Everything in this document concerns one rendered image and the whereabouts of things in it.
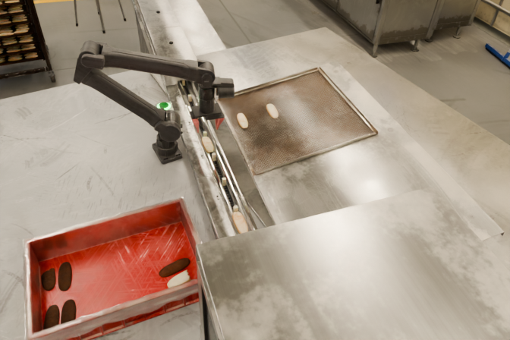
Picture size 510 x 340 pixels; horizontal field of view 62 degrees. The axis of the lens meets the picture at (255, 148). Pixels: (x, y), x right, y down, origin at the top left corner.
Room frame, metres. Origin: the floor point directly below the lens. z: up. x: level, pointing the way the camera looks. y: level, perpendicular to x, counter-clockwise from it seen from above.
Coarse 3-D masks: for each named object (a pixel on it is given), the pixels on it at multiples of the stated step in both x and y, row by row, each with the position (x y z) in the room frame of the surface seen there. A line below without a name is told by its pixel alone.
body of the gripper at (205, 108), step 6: (204, 102) 1.27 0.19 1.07; (210, 102) 1.28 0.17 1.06; (192, 108) 1.30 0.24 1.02; (198, 108) 1.30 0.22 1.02; (204, 108) 1.27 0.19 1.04; (210, 108) 1.28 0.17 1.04; (216, 108) 1.31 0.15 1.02; (198, 114) 1.27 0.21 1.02; (204, 114) 1.27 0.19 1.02; (210, 114) 1.27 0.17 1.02; (216, 114) 1.28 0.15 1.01
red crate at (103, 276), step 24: (120, 240) 0.83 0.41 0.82; (144, 240) 0.84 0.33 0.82; (168, 240) 0.84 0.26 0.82; (48, 264) 0.73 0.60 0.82; (72, 264) 0.73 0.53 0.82; (96, 264) 0.74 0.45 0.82; (120, 264) 0.74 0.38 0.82; (144, 264) 0.75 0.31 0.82; (192, 264) 0.76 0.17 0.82; (72, 288) 0.66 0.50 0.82; (96, 288) 0.66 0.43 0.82; (120, 288) 0.66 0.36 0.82; (144, 288) 0.67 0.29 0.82; (96, 312) 0.59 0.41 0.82; (168, 312) 0.60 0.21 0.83; (96, 336) 0.52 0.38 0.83
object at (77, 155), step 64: (0, 128) 1.36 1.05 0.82; (64, 128) 1.38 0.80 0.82; (128, 128) 1.41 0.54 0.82; (0, 192) 1.01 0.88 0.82; (64, 192) 1.03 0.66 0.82; (128, 192) 1.05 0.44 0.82; (192, 192) 1.06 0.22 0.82; (0, 256) 0.75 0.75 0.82; (0, 320) 0.55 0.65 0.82; (192, 320) 0.58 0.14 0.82
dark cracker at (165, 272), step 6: (186, 258) 0.78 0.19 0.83; (168, 264) 0.75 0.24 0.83; (174, 264) 0.75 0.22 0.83; (180, 264) 0.75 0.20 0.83; (186, 264) 0.75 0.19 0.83; (162, 270) 0.73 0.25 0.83; (168, 270) 0.73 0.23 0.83; (174, 270) 0.73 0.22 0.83; (180, 270) 0.73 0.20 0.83; (162, 276) 0.71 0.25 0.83
